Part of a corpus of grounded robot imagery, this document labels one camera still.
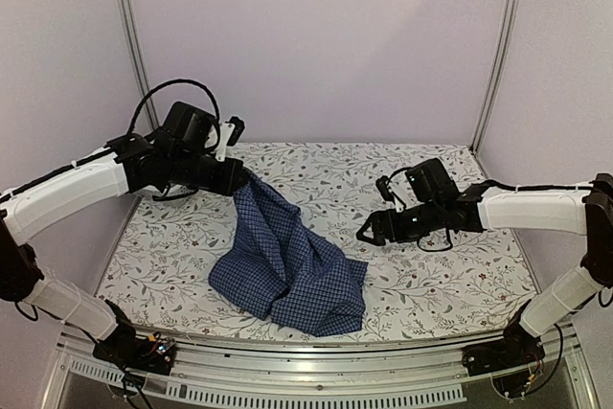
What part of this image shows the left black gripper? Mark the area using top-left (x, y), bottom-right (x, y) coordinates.
top-left (169, 149), bottom-right (248, 196)

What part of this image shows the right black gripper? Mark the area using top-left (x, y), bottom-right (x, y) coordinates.
top-left (356, 198), bottom-right (443, 246)

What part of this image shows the blue plaid long sleeve shirt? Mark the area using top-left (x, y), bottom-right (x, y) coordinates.
top-left (208, 173), bottom-right (368, 337)

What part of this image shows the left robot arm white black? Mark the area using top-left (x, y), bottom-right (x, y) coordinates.
top-left (1, 102), bottom-right (247, 365)

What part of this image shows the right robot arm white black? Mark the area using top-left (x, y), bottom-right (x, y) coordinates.
top-left (356, 158), bottom-right (612, 367)

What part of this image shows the floral patterned table mat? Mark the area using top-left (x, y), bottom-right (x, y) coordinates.
top-left (97, 143), bottom-right (535, 344)

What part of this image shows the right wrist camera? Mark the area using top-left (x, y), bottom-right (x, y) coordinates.
top-left (375, 175), bottom-right (396, 202)

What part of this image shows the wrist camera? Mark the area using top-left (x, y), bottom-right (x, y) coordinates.
top-left (227, 116), bottom-right (245, 147)
top-left (375, 175), bottom-right (396, 202)

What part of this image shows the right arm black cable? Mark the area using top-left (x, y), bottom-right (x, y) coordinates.
top-left (387, 167), bottom-right (600, 252)

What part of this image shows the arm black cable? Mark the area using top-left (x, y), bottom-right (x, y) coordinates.
top-left (387, 167), bottom-right (600, 252)
top-left (128, 78), bottom-right (222, 135)

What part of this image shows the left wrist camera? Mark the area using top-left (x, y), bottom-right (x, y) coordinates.
top-left (227, 116), bottom-right (245, 147)

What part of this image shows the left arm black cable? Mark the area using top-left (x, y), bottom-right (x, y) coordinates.
top-left (128, 78), bottom-right (222, 135)

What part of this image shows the aluminium front rail frame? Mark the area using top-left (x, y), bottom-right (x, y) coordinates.
top-left (41, 323), bottom-right (604, 408)

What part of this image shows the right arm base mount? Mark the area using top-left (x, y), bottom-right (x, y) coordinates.
top-left (462, 332), bottom-right (545, 376)

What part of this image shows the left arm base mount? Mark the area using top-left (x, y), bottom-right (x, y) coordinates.
top-left (93, 329), bottom-right (176, 375)

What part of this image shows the left aluminium corner post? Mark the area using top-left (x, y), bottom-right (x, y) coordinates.
top-left (108, 0), bottom-right (160, 127)

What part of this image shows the aluminium corner post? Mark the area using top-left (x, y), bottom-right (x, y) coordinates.
top-left (470, 0), bottom-right (520, 156)
top-left (108, 0), bottom-right (160, 127)

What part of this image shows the right aluminium corner post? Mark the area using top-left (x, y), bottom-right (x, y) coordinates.
top-left (470, 0), bottom-right (520, 156)

